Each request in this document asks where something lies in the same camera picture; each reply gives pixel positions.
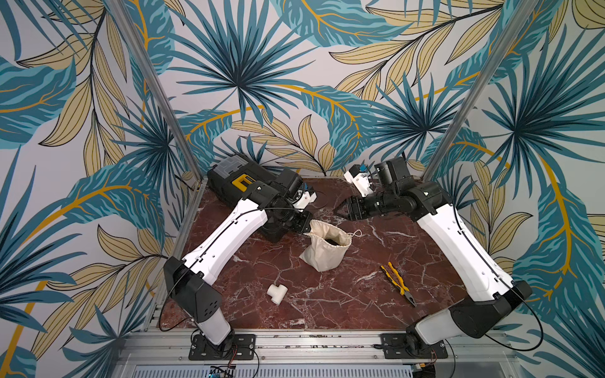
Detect aluminium corner post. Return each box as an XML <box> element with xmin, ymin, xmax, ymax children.
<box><xmin>101</xmin><ymin>0</ymin><xmax>206</xmax><ymax>183</ymax></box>
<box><xmin>422</xmin><ymin>0</ymin><xmax>539</xmax><ymax>180</ymax></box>

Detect cream cloth soil bag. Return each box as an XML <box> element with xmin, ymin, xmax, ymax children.
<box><xmin>299</xmin><ymin>220</ymin><xmax>363</xmax><ymax>272</ymax></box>

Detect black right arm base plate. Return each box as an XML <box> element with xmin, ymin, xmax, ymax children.
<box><xmin>376</xmin><ymin>333</ymin><xmax>448</xmax><ymax>361</ymax></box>

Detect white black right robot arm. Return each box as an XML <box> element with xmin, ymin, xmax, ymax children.
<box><xmin>334</xmin><ymin>157</ymin><xmax>532</xmax><ymax>354</ymax></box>

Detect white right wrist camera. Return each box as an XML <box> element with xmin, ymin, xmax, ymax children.
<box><xmin>343</xmin><ymin>165</ymin><xmax>373</xmax><ymax>198</ymax></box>

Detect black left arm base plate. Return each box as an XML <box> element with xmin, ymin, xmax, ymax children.
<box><xmin>188</xmin><ymin>333</ymin><xmax>257</xmax><ymax>362</ymax></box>

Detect right aluminium corner post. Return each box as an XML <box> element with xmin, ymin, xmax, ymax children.
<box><xmin>422</xmin><ymin>0</ymin><xmax>539</xmax><ymax>180</ymax></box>

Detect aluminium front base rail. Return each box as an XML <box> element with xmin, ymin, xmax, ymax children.
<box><xmin>112</xmin><ymin>329</ymin><xmax>524</xmax><ymax>377</ymax></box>

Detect yellow black pliers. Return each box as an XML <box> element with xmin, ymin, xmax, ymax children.
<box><xmin>381</xmin><ymin>262</ymin><xmax>417</xmax><ymax>307</ymax></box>

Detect black and yellow toolbox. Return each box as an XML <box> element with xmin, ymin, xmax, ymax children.
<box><xmin>206</xmin><ymin>153</ymin><xmax>303</xmax><ymax>244</ymax></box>

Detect left aluminium corner post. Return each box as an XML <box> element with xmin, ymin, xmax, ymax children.
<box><xmin>101</xmin><ymin>0</ymin><xmax>206</xmax><ymax>183</ymax></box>

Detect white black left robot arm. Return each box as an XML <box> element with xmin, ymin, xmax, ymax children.
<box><xmin>163</xmin><ymin>167</ymin><xmax>317</xmax><ymax>353</ymax></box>

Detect white plastic pipe tee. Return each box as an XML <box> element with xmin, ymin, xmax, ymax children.
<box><xmin>267</xmin><ymin>284</ymin><xmax>288</xmax><ymax>305</ymax></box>

